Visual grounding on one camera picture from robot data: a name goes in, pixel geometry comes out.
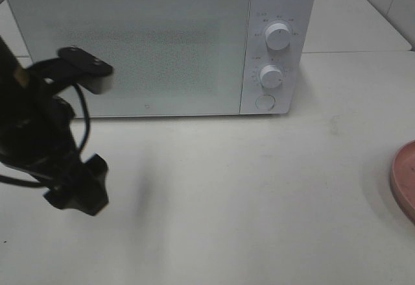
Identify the white microwave oven body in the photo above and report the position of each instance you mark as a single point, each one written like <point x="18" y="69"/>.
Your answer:
<point x="177" y="57"/>

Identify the white timer knob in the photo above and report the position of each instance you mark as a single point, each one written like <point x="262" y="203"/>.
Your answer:
<point x="271" y="76"/>

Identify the upper white power knob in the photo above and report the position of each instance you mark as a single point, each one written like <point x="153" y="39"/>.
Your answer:
<point x="278" y="35"/>

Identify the pink round plate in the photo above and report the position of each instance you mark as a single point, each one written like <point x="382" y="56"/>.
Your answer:
<point x="402" y="179"/>

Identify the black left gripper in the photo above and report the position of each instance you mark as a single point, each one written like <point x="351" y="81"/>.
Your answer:
<point x="42" y="145"/>

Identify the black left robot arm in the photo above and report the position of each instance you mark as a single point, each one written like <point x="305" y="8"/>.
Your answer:
<point x="16" y="80"/>

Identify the round white door button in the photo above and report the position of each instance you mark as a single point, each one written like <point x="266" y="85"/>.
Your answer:
<point x="265" y="102"/>

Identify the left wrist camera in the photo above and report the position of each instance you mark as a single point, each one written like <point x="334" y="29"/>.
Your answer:
<point x="72" y="66"/>

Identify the white microwave door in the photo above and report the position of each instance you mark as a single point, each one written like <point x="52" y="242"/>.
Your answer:
<point x="170" y="57"/>

